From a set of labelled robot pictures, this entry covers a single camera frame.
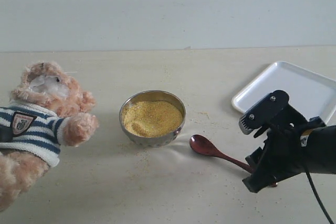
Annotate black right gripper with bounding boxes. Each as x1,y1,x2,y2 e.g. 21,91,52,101
243,105,326,193

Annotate dark red wooden spoon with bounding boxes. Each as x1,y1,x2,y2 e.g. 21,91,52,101
189,134,267,174

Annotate teddy bear striped sweater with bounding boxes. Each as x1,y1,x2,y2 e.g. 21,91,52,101
0,60,100,206

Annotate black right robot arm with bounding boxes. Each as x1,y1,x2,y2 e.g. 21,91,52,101
239,102,335,192

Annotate yellow-brown granular powder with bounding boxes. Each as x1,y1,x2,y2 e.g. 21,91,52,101
122,101,183,138

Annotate white square plastic tray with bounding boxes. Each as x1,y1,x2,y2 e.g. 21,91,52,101
231,61,335,123

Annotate steel bowl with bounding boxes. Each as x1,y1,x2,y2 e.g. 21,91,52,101
119,90,186,147

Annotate black cable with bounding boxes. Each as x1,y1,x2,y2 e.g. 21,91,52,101
267,121,335,224

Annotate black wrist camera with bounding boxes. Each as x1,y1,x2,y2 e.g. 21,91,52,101
238,90,289,138

